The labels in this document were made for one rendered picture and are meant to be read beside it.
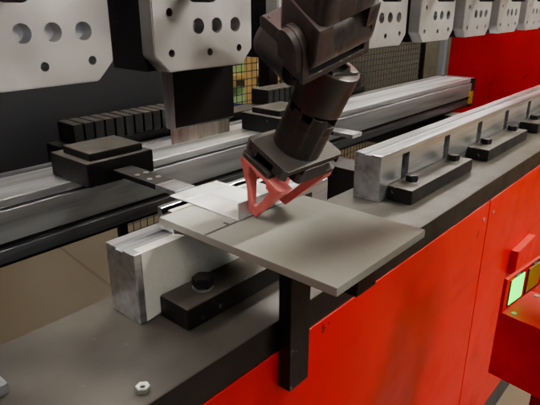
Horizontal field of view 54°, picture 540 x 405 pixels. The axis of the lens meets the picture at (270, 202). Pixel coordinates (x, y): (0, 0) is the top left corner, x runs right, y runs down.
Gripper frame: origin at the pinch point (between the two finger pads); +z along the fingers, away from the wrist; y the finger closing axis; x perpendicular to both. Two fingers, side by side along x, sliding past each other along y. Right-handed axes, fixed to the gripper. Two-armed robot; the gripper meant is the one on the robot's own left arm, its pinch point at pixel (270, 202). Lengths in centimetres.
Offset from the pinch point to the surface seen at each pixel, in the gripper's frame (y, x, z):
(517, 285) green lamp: -37.0, 27.3, 8.3
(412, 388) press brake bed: -39, 27, 44
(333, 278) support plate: 8.5, 14.7, -6.3
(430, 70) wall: -419, -144, 121
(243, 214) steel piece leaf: 3.8, -0.5, 1.0
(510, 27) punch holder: -99, -15, -10
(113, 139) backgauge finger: -0.3, -32.0, 14.4
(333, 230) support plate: -0.9, 8.8, -3.1
